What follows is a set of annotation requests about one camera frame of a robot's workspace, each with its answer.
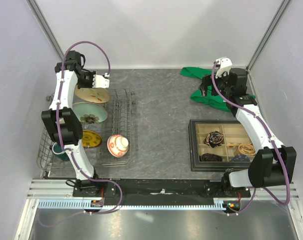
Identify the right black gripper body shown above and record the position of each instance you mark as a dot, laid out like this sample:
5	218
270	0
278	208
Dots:
222	82

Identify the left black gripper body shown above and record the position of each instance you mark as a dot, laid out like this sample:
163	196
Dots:
86	80

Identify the beige bird plate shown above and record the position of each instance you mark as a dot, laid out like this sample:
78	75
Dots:
93	95

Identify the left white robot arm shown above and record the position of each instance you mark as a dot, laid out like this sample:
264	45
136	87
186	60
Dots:
63	126

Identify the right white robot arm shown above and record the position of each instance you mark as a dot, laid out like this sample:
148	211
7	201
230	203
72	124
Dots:
273	163

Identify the green cloth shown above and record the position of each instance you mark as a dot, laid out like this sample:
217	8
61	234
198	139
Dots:
215	102

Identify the dark floral rolled tie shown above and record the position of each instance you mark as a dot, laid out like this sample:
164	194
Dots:
214	139

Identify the yellow patterned plate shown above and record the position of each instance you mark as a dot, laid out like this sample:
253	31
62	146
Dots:
91	139

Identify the black compartment box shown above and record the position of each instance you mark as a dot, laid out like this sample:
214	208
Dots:
219	146

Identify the tan rolled belt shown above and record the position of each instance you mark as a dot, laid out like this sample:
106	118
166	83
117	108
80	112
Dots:
246	149

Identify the navy dotted rolled tie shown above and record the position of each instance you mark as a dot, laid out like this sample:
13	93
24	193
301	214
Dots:
240	158

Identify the white red patterned bowl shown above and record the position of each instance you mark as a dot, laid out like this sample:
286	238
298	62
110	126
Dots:
117	145

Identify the dark brown rolled tie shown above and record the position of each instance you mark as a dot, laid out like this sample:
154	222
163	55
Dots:
210	157

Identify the dark green cup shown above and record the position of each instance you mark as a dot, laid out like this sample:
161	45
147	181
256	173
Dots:
58	152

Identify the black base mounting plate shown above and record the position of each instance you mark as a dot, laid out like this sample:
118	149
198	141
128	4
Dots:
157	191

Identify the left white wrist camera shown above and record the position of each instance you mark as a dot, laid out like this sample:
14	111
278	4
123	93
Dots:
101	81

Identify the grey wire dish rack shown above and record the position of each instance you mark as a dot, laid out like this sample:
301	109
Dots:
119	121

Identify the blue slotted cable duct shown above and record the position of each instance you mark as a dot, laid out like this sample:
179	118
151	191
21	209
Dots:
88	204

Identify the aluminium frame rail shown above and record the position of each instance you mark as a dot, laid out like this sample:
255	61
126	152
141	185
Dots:
57	189

